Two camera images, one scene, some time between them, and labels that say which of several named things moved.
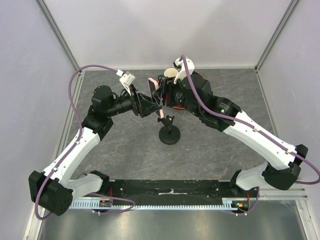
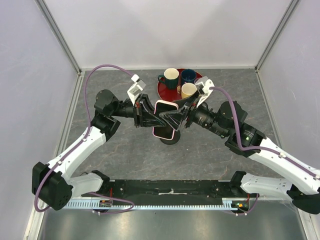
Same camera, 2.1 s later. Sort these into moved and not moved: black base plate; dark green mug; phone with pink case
Moved: phone with pink case
Not moved: dark green mug; black base plate
